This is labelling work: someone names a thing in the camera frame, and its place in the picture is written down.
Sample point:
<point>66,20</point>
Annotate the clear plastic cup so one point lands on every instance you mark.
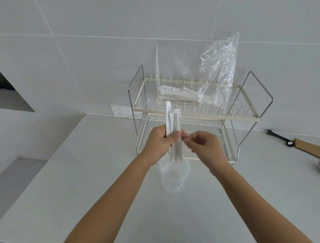
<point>175,182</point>

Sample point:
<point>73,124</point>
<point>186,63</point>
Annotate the person's right forearm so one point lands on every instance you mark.
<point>255,207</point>

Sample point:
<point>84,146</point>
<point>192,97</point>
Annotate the brown cardboard piece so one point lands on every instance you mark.
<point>307,146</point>

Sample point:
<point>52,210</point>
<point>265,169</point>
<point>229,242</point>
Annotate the large clear plastic bag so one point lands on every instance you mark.
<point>170,75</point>

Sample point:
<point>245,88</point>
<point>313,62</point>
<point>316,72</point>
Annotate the person's left hand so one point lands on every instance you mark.
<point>155,145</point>

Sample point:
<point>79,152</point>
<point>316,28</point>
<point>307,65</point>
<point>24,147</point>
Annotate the white wall socket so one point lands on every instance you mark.
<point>120,111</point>

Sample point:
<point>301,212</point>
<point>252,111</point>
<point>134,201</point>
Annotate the person's left forearm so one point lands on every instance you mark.
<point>112,205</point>

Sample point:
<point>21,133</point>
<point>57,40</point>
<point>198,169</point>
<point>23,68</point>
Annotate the person's right hand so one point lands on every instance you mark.
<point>210,150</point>

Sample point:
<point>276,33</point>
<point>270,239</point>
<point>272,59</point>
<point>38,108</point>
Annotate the bundle of white plastic strips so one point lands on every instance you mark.
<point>175,95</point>

